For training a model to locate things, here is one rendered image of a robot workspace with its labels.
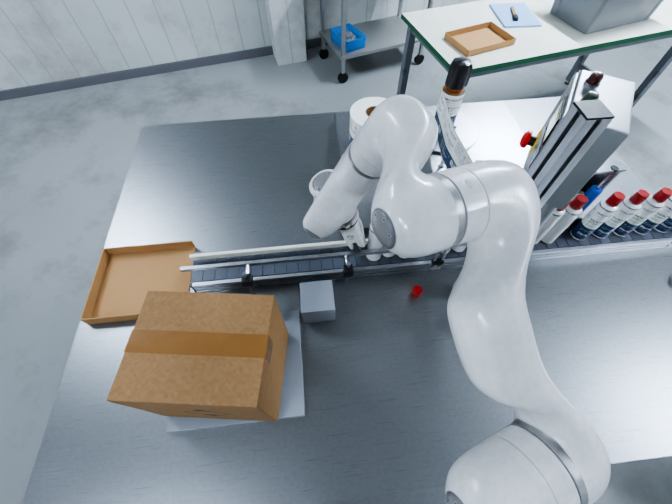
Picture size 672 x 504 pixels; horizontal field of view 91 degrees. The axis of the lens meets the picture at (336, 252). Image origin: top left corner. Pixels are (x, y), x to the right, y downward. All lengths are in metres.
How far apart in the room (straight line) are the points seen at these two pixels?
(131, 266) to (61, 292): 1.31
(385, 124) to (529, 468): 0.49
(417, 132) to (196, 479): 0.93
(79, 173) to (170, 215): 1.91
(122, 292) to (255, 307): 0.62
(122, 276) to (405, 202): 1.10
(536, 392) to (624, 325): 0.89
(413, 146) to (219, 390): 0.58
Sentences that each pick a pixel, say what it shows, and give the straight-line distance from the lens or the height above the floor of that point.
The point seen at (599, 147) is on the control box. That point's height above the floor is 1.44.
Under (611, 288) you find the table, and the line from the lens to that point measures 1.43.
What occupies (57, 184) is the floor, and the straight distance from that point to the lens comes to 3.29.
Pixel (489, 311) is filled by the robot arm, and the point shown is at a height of 1.44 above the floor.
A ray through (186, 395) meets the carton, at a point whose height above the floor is 1.12.
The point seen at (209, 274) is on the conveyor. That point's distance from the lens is 1.15.
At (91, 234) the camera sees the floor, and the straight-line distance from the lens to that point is 2.78.
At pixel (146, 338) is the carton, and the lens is 0.84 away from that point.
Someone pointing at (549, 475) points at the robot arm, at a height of 1.32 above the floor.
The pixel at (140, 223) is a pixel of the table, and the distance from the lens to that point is 1.45.
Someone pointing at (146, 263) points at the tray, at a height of 0.83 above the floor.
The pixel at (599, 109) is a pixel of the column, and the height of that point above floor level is 1.50.
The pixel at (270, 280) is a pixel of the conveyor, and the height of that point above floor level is 0.86.
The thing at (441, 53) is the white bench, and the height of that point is 0.80.
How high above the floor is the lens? 1.82
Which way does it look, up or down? 58 degrees down
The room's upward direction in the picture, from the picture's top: straight up
